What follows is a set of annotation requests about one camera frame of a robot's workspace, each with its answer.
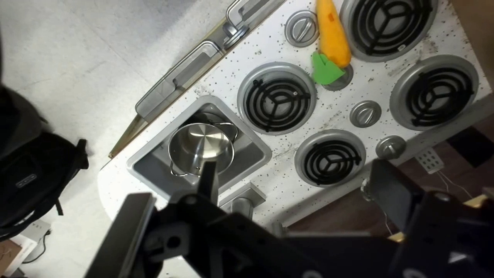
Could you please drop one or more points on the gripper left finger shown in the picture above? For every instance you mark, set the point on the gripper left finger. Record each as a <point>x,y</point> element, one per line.
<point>181,227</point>

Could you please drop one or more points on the grey toy tap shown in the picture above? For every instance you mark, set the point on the grey toy tap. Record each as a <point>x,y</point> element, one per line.
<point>243,199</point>

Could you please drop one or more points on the toy stove burner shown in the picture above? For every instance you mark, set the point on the toy stove burner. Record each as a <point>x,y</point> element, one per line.
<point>389,27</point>
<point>277,98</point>
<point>330,157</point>
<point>434,92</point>

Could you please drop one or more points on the grey toy sink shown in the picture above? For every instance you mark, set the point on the grey toy sink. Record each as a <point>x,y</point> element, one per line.
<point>251,154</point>

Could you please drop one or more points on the orange carrot toy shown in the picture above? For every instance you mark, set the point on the orange carrot toy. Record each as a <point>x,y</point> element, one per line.
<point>332,34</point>

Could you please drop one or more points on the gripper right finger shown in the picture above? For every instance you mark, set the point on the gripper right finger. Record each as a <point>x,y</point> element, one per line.
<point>444,231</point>

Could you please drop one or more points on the black backpack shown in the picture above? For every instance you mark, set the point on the black backpack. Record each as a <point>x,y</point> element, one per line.
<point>34,173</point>

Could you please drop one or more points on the white toy kitchen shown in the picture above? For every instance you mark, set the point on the white toy kitchen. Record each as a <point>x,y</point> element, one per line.
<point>339,112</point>

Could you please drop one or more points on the grey stove knob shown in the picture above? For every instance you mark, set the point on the grey stove knob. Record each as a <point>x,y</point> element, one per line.
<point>345,80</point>
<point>365,114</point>
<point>390,147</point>
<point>301,28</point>

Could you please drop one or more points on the white power adapter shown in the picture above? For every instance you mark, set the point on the white power adapter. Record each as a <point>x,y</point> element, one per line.
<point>36,229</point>

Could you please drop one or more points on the white power strip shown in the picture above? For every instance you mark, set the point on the white power strip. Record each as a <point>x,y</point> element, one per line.
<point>429,159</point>

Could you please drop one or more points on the silver pot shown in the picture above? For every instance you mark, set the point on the silver pot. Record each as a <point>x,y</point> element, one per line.
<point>200,144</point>

